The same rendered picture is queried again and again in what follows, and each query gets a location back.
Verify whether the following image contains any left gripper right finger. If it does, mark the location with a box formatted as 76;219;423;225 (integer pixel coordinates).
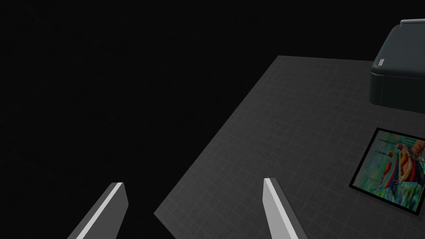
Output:
262;177;308;239

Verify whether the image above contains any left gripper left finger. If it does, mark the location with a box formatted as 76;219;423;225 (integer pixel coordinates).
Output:
67;182;129;239

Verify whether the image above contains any dark grey box appliance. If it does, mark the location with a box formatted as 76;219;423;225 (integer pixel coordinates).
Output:
369;19;425;112

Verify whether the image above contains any colourful framed wall picture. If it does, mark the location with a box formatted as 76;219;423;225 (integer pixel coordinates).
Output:
348;127;425;216

